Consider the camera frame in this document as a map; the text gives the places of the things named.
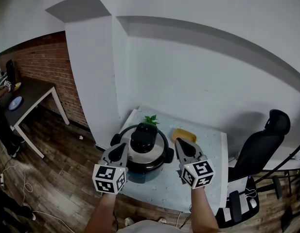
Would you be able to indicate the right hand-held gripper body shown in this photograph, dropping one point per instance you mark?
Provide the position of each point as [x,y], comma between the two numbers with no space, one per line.
[198,173]

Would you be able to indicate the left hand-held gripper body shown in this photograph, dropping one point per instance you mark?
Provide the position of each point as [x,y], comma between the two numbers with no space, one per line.
[108,178]

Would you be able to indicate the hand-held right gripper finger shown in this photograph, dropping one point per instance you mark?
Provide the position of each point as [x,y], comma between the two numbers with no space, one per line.
[180,152]
[192,149]

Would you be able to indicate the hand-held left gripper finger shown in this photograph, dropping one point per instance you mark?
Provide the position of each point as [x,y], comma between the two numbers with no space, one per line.
[113,154]
[125,158]

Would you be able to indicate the silver black pressure cooker lid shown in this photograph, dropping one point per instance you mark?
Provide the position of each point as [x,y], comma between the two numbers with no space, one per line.
[143,139]

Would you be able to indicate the dark teal pressure cooker pot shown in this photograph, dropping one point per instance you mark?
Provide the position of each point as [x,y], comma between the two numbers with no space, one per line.
[149,172]

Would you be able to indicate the person's left forearm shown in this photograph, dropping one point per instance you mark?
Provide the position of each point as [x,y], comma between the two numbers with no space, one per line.
[102,212]

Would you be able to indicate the person's right forearm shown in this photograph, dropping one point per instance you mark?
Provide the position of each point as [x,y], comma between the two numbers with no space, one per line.
[203,210]

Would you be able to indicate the light blue floral tablecloth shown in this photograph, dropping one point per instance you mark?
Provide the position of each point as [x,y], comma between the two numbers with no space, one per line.
[208,149]

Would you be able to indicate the yellow rectangular container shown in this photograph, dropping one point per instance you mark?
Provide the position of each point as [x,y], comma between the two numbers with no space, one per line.
[185,135]

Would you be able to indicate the small green plant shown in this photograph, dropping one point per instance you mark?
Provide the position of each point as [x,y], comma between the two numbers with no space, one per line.
[151,120]

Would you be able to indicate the person's left shoe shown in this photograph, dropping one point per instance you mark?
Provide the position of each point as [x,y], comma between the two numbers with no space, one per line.
[128,221]

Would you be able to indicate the person's shoe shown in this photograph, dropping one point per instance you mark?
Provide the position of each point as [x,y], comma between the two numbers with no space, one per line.
[162,220]
[128,221]

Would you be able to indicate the silver laptop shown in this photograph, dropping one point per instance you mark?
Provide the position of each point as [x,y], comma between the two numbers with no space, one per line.
[241,200]

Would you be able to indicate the person's right shoe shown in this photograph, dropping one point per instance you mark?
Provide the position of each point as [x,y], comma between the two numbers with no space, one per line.
[162,220]

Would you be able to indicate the white computer mouse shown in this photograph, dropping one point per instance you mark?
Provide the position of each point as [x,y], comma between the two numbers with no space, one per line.
[253,203]

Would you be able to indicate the black mesh office chair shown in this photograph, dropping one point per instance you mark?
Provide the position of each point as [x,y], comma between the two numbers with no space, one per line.
[259,149]

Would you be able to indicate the person's grey shirt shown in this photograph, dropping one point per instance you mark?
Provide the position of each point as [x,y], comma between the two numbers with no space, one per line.
[152,228]

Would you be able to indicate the whiteboard on black stand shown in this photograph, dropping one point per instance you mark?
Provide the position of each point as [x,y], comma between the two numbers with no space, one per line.
[286,164]

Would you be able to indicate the black flat-foot stand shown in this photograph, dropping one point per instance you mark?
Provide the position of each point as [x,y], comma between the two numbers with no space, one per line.
[287,217]

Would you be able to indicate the dark table with white legs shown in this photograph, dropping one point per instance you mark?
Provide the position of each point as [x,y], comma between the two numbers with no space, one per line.
[35,91]

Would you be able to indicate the white power strip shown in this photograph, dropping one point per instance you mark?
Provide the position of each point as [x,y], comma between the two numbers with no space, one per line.
[1,179]

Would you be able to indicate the blue plate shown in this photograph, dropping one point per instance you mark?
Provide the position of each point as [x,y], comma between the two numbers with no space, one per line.
[18,104]

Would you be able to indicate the yellow banana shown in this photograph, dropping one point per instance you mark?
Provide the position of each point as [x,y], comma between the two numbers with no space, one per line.
[17,86]

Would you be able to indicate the black bottle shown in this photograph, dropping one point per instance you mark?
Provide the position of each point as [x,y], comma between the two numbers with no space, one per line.
[10,70]

